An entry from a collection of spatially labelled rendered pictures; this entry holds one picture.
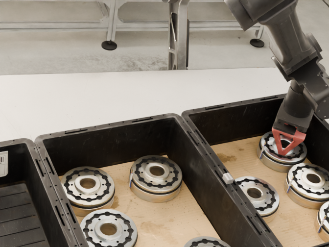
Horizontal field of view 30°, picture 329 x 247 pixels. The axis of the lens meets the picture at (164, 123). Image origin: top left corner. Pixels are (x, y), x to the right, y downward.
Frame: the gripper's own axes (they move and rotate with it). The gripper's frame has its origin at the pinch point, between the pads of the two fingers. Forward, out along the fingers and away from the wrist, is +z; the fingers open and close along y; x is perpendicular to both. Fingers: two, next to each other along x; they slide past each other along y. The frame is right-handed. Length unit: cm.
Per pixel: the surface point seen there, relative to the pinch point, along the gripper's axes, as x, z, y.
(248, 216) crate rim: 1.1, -6.1, -30.9
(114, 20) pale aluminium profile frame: 101, 70, 141
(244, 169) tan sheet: 6.2, 3.9, -8.1
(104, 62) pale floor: 98, 86, 127
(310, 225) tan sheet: -9.9, 4.1, -16.9
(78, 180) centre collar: 32.8, -0.2, -31.8
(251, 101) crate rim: 9.6, -6.1, 1.8
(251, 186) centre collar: 3.1, 0.3, -16.5
